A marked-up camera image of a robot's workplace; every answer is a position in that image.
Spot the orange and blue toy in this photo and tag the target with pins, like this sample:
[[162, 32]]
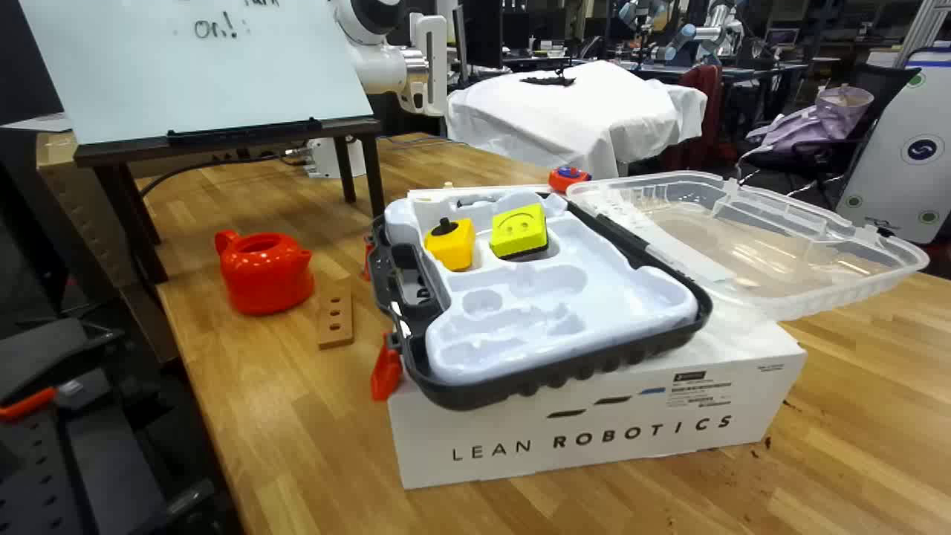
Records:
[[566, 179]]

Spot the red plastic bowl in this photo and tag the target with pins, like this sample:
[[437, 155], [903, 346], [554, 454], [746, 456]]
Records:
[[266, 280]]

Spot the orange case latch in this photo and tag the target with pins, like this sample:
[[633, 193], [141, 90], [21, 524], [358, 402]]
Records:
[[388, 375], [366, 259]]

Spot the yellow-green square smiley toy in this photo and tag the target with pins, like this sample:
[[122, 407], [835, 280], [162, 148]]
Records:
[[517, 233]]

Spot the black office chair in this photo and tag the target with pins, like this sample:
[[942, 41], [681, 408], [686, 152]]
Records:
[[883, 95]]

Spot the white tray with black rim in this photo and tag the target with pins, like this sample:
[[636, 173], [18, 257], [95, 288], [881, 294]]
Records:
[[554, 383]]

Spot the red chair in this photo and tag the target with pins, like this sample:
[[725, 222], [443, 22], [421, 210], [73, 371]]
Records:
[[704, 95]]

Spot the black object on cloth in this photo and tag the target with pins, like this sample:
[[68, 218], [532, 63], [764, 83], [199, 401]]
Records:
[[548, 78]]

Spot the white Lean Robotics cardboard box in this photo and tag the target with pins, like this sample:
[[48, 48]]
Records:
[[596, 442]]

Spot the white cloth table cover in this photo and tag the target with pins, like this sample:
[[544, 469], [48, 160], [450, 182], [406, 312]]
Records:
[[575, 121]]

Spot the wooden block with three holes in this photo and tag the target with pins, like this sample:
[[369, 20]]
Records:
[[334, 320]]

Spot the grey-blue background robot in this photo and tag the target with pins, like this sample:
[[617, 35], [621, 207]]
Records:
[[692, 35]]

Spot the black equipment cart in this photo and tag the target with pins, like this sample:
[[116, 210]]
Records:
[[100, 465]]

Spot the black easel table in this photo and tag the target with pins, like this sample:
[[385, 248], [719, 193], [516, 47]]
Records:
[[226, 141]]

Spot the white moulded case insert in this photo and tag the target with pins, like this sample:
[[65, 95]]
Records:
[[554, 316]]

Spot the white whiteboard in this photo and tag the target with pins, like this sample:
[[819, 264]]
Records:
[[196, 78]]

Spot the white machine with round logo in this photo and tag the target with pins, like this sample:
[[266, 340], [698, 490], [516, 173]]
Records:
[[902, 179]]

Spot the purple cloth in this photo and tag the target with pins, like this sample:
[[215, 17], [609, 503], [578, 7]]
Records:
[[813, 123]]

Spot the clear plastic case lid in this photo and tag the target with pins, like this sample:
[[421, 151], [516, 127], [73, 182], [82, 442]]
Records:
[[752, 248]]

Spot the white upright bracket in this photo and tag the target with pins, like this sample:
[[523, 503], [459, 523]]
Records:
[[429, 60]]

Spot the yellow triangular toy block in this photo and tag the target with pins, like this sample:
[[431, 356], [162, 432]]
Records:
[[452, 248]]

